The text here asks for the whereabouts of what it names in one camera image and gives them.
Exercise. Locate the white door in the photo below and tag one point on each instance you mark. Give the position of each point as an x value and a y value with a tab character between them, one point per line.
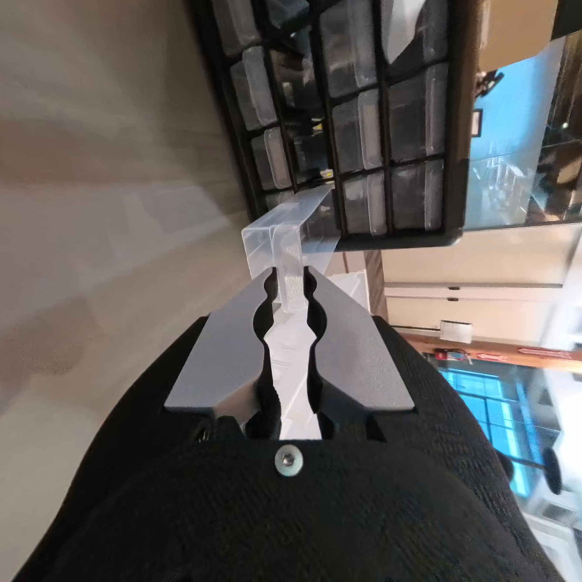
477	259
500	313

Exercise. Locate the beige rounded wooden board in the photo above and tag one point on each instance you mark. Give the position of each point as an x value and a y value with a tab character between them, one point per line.
514	32

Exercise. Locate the black drawer cabinet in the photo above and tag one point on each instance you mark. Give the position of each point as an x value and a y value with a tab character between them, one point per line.
400	240

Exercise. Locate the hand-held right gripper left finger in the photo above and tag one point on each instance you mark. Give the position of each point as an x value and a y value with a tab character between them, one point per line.
213	363

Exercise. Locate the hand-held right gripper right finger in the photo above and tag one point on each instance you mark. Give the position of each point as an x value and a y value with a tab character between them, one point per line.
363	363

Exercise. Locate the rows of small clear drawers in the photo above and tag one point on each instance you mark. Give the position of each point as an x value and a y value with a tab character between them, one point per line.
359	127

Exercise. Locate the single clear plastic drawer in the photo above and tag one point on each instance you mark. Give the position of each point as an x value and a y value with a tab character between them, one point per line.
291	227

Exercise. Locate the whiteboard sign stand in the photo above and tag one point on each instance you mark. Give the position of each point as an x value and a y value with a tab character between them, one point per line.
454	332

